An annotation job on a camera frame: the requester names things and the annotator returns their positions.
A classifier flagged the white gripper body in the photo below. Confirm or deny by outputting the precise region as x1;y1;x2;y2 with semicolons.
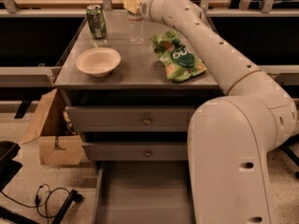
140;0;164;21

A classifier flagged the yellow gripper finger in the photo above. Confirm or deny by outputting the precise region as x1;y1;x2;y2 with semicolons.
123;0;140;14

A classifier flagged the clear plastic water bottle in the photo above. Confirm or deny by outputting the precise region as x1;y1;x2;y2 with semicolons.
128;8;144;45

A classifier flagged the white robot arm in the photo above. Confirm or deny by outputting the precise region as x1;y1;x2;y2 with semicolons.
124;0;297;224

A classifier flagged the grey drawer cabinet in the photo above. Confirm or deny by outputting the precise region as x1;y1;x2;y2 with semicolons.
53;8;232;173

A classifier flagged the grey top drawer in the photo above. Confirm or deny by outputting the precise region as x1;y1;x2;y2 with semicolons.
65;105;195;133

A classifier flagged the grey middle drawer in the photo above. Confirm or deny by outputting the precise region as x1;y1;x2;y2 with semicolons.
82;142;188;161

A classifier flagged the grey open bottom drawer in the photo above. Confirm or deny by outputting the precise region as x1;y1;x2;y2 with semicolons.
93;161;195;224

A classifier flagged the green soda can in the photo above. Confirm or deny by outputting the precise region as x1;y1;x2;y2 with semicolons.
86;5;107;38

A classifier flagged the green chip bag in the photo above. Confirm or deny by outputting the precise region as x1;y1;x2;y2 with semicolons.
150;31;206;82

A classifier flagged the beige paper bowl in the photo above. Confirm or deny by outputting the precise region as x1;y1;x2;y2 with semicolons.
76;48;121;77

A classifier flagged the brown cardboard box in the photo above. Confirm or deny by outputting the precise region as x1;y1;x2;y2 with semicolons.
21;89;84;166

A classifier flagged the black stand leg right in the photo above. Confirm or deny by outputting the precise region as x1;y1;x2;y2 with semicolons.
280;134;299;167

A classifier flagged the black chair at left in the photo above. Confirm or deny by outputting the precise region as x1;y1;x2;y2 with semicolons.
0;141;22;191

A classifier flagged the black chair base leg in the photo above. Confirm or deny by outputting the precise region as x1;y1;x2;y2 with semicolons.
51;189;83;224

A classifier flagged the black cable on floor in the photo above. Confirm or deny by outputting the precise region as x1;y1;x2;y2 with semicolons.
0;183;71;219

